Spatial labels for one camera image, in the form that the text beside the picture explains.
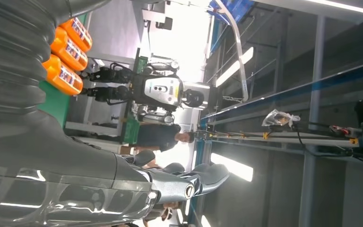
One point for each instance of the person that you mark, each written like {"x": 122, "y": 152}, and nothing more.
{"x": 156, "y": 136}
{"x": 165, "y": 214}

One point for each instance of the blue plastic crate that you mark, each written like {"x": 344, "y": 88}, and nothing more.
{"x": 234, "y": 9}

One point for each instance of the clear plastic bag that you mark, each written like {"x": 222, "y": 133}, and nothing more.
{"x": 278, "y": 118}

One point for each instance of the green plastic crate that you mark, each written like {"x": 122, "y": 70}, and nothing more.
{"x": 131, "y": 131}

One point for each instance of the aluminium overhead rail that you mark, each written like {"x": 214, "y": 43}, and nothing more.
{"x": 310, "y": 140}

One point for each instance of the white curved metal bar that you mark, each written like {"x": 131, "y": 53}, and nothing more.
{"x": 245, "y": 87}

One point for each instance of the blue steel beam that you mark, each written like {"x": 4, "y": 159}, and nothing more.
{"x": 294, "y": 91}

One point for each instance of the ceiling light panel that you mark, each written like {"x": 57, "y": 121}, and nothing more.
{"x": 341, "y": 5}
{"x": 231, "y": 167}
{"x": 234, "y": 67}

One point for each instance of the red grey connector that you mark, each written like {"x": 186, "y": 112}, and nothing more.
{"x": 341, "y": 130}

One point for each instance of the grey steel column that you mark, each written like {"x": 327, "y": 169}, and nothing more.
{"x": 317, "y": 62}

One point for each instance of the orange bottle with label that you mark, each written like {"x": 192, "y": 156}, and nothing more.
{"x": 62, "y": 76}
{"x": 68, "y": 50}
{"x": 78, "y": 34}

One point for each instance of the black silver humanoid robot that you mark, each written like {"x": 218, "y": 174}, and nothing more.
{"x": 159, "y": 91}

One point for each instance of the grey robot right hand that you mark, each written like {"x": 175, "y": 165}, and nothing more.
{"x": 59, "y": 181}

